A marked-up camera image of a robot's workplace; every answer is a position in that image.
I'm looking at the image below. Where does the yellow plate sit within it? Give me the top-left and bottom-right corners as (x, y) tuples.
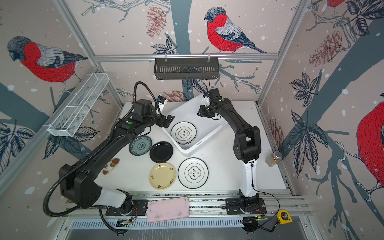
(149, 163), (177, 190)

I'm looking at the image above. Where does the aluminium frame post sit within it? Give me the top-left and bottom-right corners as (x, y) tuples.
(52, 0), (125, 106)

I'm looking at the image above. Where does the black hanging wire basket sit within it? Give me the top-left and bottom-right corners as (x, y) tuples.
(154, 58), (220, 80)

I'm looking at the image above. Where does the black corrugated cable hose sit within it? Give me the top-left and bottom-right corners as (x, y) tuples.
(42, 81), (163, 217)

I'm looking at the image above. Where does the horizontal aluminium rail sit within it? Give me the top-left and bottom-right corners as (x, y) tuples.
(94, 53), (280, 63)

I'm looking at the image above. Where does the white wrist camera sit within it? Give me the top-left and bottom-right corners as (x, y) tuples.
(203, 96), (211, 107)
(157, 95), (168, 111)

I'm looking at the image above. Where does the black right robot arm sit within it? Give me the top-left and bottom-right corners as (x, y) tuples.
(198, 89), (262, 213)

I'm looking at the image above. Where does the white plate black rim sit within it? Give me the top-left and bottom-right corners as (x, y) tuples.
(171, 122), (197, 144)
(178, 158), (209, 189)

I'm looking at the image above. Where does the pink pad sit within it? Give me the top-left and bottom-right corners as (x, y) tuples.
(147, 197), (190, 223)

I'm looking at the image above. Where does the yellow tape measure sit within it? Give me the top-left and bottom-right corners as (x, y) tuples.
(277, 210), (293, 225)

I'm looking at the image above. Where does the blue floral green plate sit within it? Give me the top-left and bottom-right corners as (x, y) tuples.
(129, 136), (153, 156)

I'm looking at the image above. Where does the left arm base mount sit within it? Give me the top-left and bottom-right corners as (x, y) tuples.
(106, 197), (149, 217)

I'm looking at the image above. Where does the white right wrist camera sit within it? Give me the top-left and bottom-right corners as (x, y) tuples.
(203, 96), (211, 107)

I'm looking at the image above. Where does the small glass jar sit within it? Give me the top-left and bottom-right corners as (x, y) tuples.
(266, 151), (282, 168)

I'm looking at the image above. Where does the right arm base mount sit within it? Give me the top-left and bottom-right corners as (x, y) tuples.
(221, 190), (267, 215)

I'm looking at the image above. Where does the white plastic bin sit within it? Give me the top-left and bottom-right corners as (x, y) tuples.
(163, 94), (228, 157)

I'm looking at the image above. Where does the white mesh wire shelf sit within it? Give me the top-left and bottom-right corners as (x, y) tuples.
(48, 73), (110, 137)

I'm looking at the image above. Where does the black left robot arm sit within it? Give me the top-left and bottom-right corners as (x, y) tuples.
(59, 96), (174, 209)

